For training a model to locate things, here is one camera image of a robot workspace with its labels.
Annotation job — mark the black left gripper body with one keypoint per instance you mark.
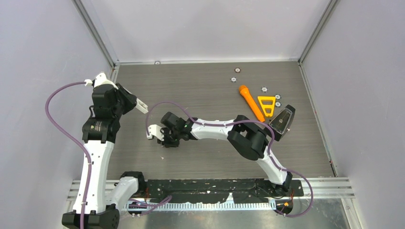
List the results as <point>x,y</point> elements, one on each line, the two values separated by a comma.
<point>117,110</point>

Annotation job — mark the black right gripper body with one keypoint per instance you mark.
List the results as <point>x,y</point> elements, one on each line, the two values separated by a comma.
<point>171,137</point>

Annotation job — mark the white remote control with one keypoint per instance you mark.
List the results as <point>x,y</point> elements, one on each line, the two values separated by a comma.
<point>141,106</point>

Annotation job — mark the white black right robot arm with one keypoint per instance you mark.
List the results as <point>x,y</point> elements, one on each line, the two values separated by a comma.
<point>251,139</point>

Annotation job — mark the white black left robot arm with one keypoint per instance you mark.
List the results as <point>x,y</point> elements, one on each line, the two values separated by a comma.
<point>94,208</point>

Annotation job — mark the orange toy microphone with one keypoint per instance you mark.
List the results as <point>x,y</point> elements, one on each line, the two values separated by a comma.
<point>245,93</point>

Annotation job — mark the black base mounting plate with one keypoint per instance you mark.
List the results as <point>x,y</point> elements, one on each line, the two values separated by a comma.
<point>211,191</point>

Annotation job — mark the black yellow metronome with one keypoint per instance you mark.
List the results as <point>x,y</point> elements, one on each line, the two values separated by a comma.
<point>281,123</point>

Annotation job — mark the blue poker chip lower right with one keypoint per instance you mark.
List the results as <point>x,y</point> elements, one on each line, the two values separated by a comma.
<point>278,104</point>

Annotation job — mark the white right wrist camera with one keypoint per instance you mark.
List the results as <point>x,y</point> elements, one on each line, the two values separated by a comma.
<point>155,131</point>

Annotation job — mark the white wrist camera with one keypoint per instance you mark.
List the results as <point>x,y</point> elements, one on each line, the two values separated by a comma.
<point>155,131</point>
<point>100,79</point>

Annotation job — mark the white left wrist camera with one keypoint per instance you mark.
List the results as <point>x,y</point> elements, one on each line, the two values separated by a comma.
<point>100,79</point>

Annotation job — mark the yellow triangular plastic frame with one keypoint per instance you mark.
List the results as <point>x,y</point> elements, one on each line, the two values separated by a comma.
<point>267,104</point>

